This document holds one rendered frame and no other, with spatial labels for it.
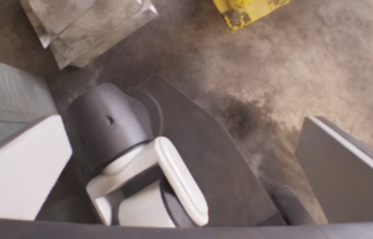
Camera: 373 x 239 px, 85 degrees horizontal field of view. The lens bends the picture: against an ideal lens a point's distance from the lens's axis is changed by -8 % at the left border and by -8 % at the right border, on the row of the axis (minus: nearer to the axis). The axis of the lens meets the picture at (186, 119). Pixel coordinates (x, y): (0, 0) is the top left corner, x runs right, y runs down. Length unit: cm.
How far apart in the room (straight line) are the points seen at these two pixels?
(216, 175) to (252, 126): 24
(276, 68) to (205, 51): 25
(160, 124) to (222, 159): 18
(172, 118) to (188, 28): 38
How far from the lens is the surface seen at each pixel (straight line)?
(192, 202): 45
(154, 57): 84
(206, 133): 58
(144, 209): 46
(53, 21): 85
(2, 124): 80
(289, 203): 63
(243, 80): 77
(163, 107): 61
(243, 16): 84
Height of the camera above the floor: 75
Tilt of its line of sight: 79 degrees down
